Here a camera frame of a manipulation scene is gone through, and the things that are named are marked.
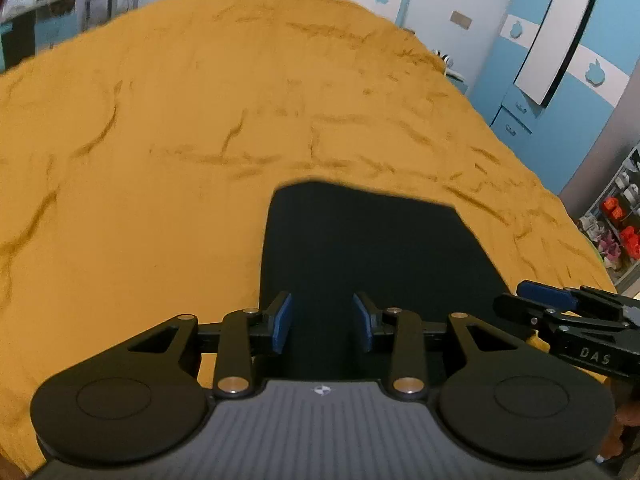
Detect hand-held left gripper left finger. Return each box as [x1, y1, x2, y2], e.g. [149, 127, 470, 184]
[127, 292, 293, 399]

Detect mustard yellow blanket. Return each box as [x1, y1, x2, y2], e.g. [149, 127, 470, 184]
[0, 0, 620, 480]

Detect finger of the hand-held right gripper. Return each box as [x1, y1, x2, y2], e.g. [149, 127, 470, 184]
[516, 280, 581, 311]
[492, 294, 556, 331]

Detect person's right hand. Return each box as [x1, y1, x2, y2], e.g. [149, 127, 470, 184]
[595, 380, 638, 463]

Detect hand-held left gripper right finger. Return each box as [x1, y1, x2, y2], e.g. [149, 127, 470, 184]
[353, 292, 525, 398]

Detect white panel with black edge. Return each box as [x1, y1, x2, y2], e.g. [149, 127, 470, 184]
[514, 0, 607, 107]

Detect dark pants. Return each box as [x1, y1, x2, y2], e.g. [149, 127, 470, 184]
[260, 180, 538, 382]

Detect blue and white wardrobe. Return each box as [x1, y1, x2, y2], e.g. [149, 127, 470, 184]
[467, 0, 640, 196]

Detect shelf with toys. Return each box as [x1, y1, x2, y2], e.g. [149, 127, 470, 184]
[577, 142, 640, 286]

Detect striped soft toy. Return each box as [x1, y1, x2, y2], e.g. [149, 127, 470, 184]
[432, 49, 469, 82]

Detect dark table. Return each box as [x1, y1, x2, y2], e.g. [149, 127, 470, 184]
[0, 0, 87, 72]

